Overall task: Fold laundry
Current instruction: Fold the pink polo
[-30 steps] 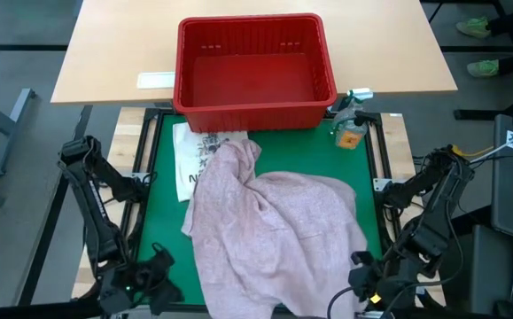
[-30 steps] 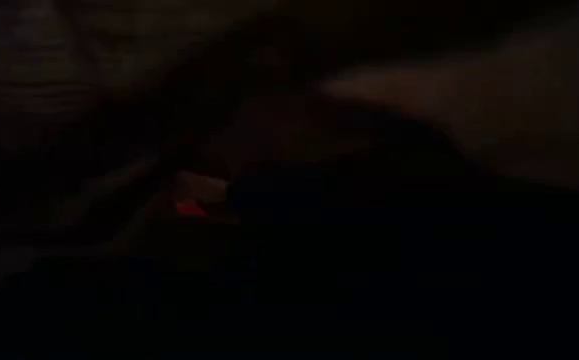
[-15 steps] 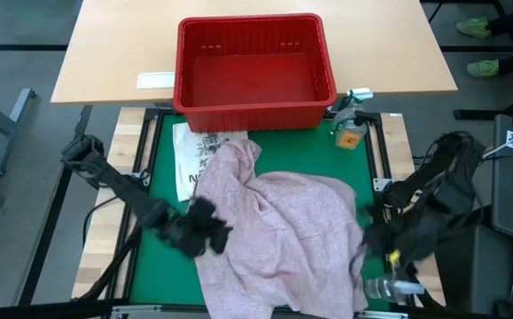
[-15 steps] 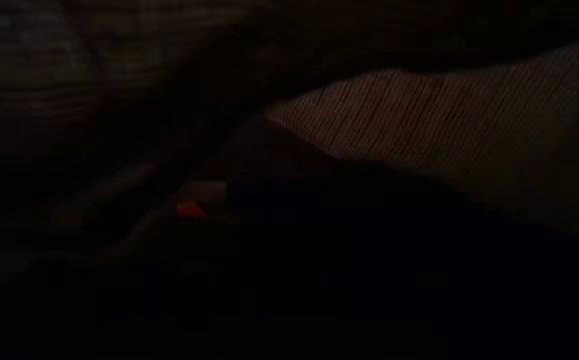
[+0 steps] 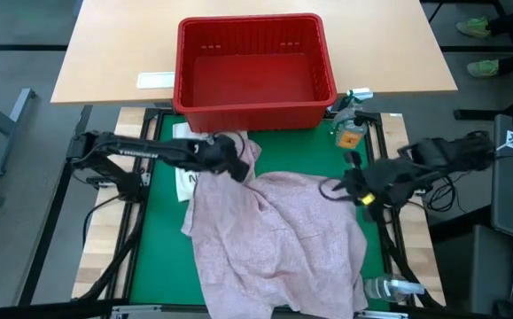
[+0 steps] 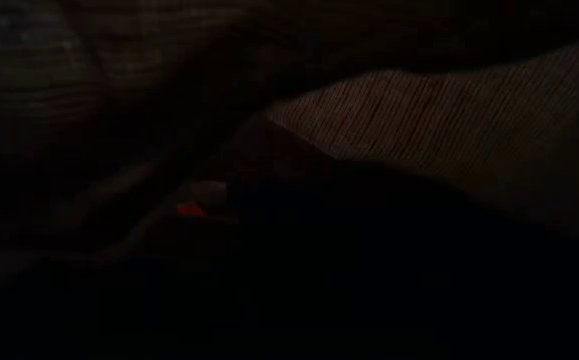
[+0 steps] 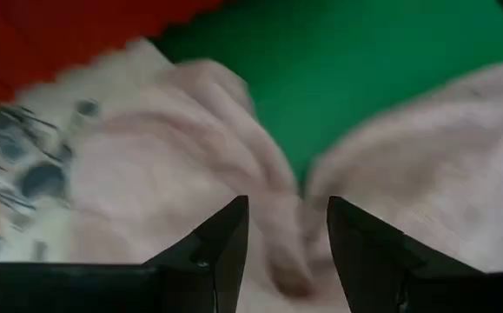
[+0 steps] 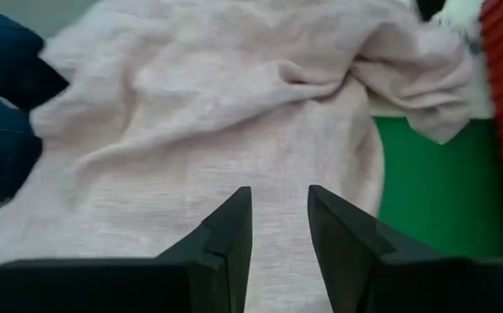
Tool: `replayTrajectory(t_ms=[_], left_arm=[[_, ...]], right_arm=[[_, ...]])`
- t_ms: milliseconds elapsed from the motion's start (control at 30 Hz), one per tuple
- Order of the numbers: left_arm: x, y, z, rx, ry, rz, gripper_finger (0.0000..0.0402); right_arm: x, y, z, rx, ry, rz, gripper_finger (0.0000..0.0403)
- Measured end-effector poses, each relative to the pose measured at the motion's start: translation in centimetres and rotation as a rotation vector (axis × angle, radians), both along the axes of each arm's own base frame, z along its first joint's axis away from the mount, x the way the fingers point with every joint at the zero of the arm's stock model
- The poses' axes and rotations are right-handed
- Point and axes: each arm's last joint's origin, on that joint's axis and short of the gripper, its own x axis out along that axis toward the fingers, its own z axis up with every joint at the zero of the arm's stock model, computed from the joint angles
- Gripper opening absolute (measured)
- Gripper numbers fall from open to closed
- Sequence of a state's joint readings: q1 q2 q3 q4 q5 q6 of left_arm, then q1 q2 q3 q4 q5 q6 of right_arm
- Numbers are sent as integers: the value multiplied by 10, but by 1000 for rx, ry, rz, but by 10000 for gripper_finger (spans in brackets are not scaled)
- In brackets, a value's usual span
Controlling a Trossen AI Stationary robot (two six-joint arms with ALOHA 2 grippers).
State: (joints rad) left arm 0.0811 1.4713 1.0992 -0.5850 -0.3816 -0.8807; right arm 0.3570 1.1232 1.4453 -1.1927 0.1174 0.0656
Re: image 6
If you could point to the pink garment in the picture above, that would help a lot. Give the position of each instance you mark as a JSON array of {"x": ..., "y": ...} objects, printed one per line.
[{"x": 419, "y": 115}]

